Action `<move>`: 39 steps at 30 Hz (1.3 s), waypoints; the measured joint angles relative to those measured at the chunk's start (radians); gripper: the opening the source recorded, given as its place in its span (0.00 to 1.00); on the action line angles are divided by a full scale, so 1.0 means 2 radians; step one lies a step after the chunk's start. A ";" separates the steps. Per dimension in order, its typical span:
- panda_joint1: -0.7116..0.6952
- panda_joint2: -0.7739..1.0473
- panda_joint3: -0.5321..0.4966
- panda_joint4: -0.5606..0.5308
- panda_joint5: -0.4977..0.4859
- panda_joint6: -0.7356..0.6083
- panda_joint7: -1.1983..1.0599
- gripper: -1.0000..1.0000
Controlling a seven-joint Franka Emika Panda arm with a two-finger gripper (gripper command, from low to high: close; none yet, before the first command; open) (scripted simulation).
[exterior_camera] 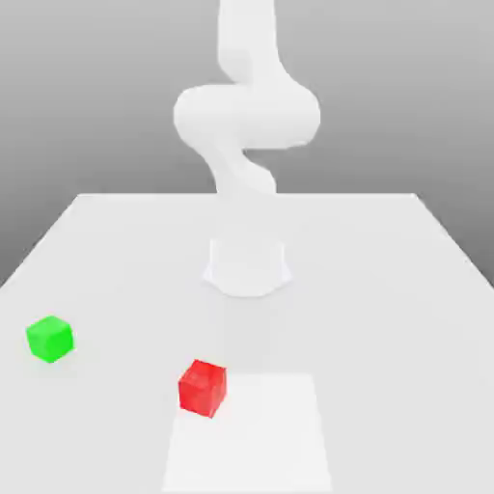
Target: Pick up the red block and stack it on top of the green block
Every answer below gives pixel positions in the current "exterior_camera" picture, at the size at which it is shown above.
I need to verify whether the small red cube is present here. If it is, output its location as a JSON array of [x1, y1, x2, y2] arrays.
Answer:
[[178, 358, 228, 419]]

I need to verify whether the small green cube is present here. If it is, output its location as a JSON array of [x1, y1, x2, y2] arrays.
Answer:
[[25, 315, 75, 365]]

